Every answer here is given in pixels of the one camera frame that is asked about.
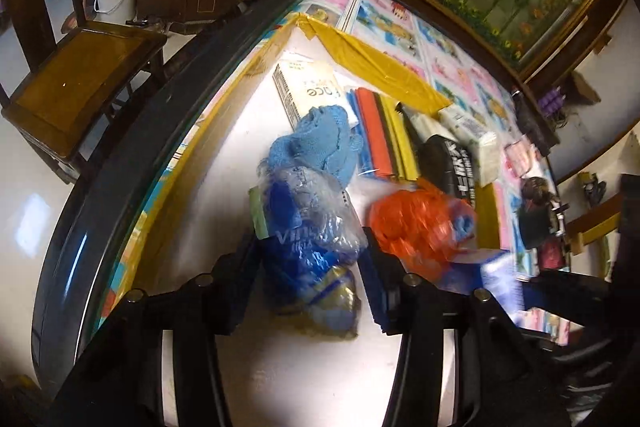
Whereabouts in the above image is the black corded device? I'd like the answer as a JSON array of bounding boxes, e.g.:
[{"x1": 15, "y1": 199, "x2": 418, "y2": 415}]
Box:
[{"x1": 578, "y1": 172, "x2": 609, "y2": 208}]

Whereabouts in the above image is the white printed tissue pack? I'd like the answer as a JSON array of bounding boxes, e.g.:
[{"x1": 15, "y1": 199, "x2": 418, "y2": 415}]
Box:
[{"x1": 437, "y1": 104, "x2": 501, "y2": 188}]

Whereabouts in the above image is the clear bag of blue tissue packs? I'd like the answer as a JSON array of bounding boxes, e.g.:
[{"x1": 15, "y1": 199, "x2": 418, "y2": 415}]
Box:
[{"x1": 247, "y1": 164, "x2": 369, "y2": 341}]

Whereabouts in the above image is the wooden chair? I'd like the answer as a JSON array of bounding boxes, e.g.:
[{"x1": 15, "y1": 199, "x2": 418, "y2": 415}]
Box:
[{"x1": 0, "y1": 0, "x2": 169, "y2": 186}]

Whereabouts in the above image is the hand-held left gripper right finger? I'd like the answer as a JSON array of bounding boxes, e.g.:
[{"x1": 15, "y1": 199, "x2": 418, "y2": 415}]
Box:
[{"x1": 360, "y1": 227, "x2": 576, "y2": 427}]

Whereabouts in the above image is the blue and white carton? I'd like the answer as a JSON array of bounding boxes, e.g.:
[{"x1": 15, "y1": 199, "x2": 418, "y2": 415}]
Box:
[{"x1": 447, "y1": 249, "x2": 526, "y2": 314}]

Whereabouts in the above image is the black and silver foil pouch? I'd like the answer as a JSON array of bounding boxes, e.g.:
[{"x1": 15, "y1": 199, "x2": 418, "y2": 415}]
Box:
[{"x1": 395, "y1": 102, "x2": 477, "y2": 208}]

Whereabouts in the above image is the yellow taped cardboard box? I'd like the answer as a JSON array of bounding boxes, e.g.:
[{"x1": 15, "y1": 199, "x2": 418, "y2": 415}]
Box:
[{"x1": 97, "y1": 12, "x2": 511, "y2": 427}]

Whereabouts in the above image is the dark round table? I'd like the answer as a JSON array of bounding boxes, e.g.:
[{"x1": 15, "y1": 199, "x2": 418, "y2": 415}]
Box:
[{"x1": 30, "y1": 0, "x2": 351, "y2": 378}]

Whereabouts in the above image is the stack of coloured sheets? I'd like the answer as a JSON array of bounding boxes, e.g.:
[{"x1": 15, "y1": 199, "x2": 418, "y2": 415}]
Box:
[{"x1": 345, "y1": 86, "x2": 422, "y2": 184}]

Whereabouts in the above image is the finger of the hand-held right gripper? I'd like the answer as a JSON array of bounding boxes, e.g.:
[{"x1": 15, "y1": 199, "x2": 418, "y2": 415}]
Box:
[{"x1": 520, "y1": 272, "x2": 621, "y2": 324}]

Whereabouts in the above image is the blue knit cloth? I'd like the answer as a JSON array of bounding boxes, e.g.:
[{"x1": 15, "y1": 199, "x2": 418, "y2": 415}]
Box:
[{"x1": 267, "y1": 104, "x2": 366, "y2": 186}]

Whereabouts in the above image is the white tissue box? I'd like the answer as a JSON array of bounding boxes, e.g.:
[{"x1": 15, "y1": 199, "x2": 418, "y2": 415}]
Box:
[{"x1": 272, "y1": 59, "x2": 362, "y2": 134}]

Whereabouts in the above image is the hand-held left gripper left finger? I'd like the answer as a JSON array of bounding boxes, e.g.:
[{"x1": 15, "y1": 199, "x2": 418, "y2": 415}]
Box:
[{"x1": 50, "y1": 227, "x2": 266, "y2": 427}]

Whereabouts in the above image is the orange plastic bag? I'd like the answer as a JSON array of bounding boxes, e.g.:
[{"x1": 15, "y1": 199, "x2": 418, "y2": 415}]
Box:
[{"x1": 367, "y1": 186, "x2": 476, "y2": 284}]

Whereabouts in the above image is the black plastic tool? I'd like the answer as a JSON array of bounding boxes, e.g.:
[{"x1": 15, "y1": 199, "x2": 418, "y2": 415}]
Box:
[{"x1": 512, "y1": 89, "x2": 559, "y2": 158}]

